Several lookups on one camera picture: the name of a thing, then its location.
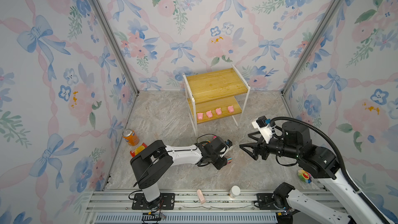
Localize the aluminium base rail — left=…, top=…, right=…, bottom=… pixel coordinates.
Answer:
left=81, top=190, right=283, bottom=224

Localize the pink eraser block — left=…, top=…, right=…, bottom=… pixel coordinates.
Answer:
left=197, top=189, right=206, bottom=204

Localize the wooden two-tier white-frame shelf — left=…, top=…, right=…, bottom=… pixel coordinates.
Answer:
left=182, top=65, right=251, bottom=136

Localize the white bottle cap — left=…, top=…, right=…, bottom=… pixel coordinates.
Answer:
left=229, top=185, right=241, bottom=199

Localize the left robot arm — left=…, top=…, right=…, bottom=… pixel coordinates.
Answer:
left=130, top=134, right=233, bottom=203

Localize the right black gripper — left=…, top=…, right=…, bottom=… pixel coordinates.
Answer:
left=239, top=130, right=301, bottom=161

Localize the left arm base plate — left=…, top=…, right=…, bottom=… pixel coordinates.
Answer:
left=132, top=193, right=175, bottom=211

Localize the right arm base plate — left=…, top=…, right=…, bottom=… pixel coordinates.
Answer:
left=254, top=193, right=286, bottom=210

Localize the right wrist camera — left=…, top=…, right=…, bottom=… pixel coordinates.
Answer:
left=251, top=116, right=275, bottom=144

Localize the red snack packet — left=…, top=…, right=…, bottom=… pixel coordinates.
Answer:
left=130, top=143, right=147, bottom=158

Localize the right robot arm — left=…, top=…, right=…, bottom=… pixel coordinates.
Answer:
left=239, top=116, right=393, bottom=224

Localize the colourful flower toy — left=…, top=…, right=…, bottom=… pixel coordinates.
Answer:
left=297, top=170, right=312, bottom=184

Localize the orange soda can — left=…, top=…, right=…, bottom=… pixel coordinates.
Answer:
left=122, top=129, right=140, bottom=146

